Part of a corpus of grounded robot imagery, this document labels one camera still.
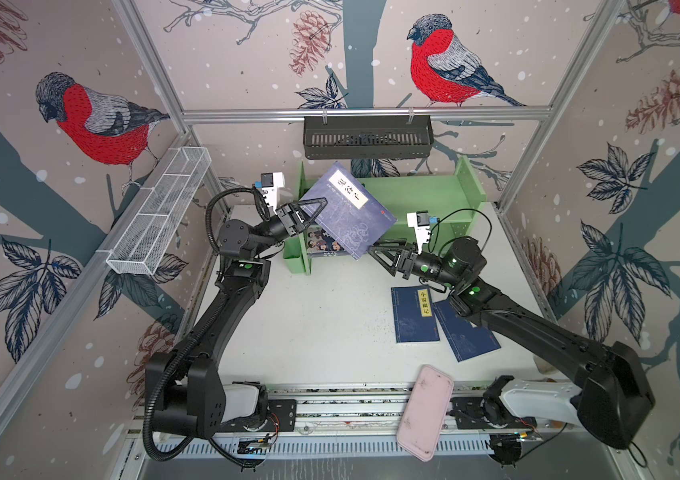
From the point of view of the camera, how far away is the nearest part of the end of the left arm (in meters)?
0.59

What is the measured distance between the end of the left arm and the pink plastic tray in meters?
0.54

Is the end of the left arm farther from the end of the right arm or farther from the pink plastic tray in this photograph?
the pink plastic tray

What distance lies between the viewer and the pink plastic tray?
688 millimetres
